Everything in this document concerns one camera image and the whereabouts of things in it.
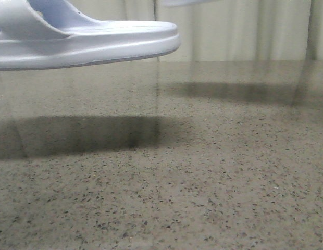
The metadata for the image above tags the light blue slipper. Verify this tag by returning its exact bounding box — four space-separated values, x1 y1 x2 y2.
0 1 180 70
161 0 213 7

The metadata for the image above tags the pale grey-green curtain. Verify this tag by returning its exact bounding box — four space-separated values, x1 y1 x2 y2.
73 1 323 62

